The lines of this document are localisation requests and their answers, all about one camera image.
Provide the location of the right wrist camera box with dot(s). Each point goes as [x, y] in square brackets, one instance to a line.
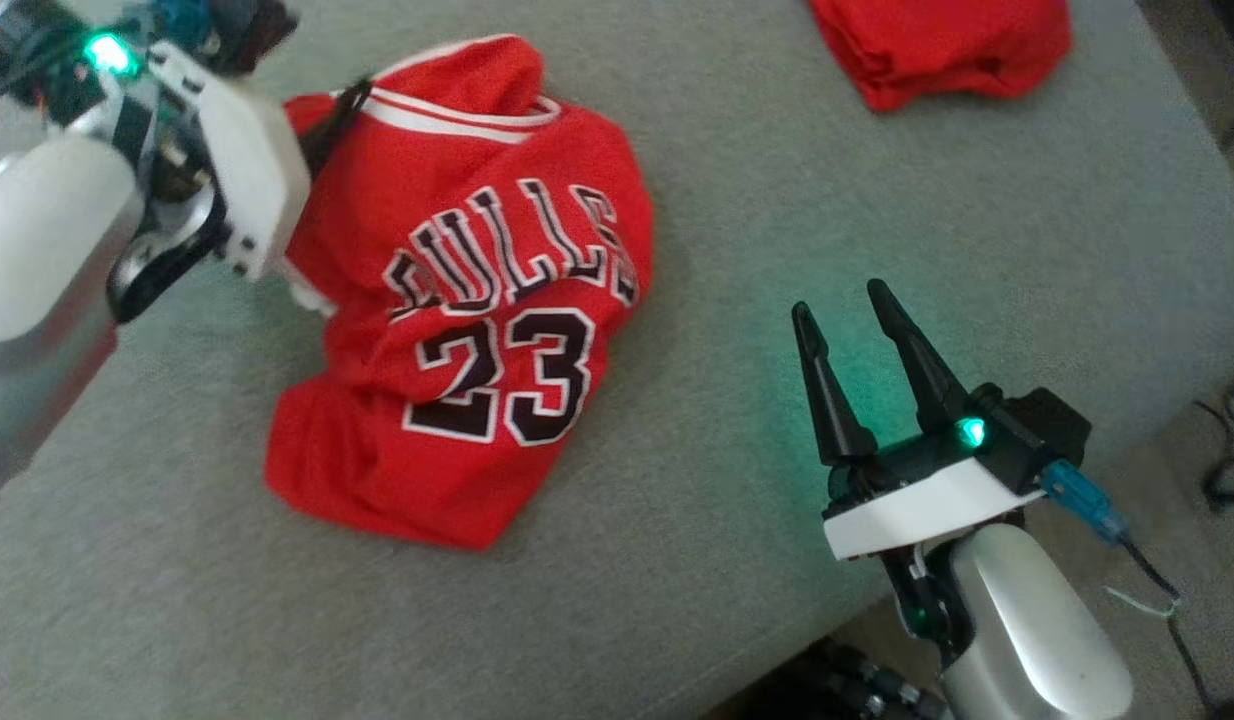
[1042, 430]

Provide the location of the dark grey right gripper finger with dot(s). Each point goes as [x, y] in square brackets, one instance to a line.
[927, 380]
[837, 420]

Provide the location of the red Bulls 23 jersey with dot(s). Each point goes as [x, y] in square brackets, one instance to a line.
[477, 400]

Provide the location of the plain red folded garment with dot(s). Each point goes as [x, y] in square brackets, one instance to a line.
[937, 50]

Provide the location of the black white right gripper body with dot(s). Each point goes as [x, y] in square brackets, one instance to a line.
[907, 510]

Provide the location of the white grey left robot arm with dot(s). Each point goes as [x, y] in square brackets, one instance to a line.
[37, 230]

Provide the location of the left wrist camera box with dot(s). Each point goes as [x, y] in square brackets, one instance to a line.
[252, 35]

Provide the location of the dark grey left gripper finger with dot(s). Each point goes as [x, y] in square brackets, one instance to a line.
[332, 135]

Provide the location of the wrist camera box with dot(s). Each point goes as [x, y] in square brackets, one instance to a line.
[252, 35]
[1042, 430]

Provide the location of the black robot waist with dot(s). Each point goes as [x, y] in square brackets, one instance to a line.
[857, 690]

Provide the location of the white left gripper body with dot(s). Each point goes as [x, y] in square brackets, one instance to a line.
[252, 170]

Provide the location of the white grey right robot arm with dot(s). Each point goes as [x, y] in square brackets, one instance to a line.
[1027, 620]

